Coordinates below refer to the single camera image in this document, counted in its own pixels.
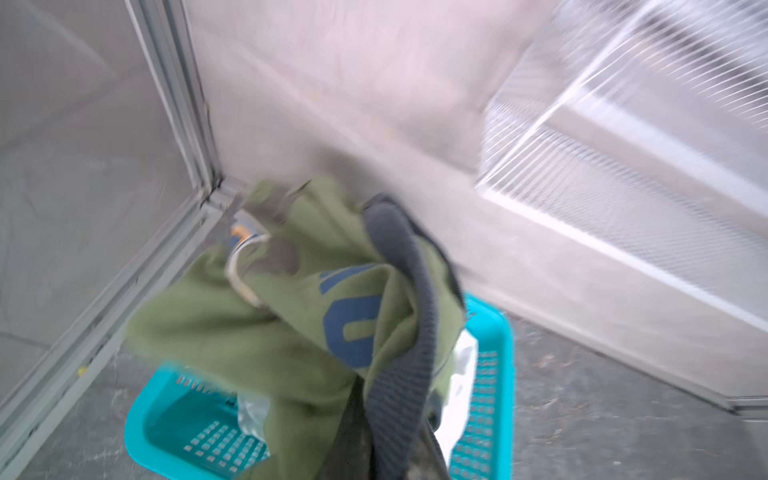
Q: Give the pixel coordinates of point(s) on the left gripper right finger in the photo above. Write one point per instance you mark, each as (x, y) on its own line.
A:
(428, 460)

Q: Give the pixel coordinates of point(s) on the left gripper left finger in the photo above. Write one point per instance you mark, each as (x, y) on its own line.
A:
(351, 456)

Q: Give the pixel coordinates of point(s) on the green tank top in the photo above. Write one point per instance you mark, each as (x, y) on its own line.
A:
(319, 293)

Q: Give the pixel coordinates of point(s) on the teal plastic basket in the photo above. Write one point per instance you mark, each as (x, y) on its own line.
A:
(180, 427)

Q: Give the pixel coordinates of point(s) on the white tank top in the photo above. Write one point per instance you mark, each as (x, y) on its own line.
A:
(449, 426)

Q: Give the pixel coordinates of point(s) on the white wire mesh shelf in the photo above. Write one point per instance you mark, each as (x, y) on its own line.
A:
(639, 129)

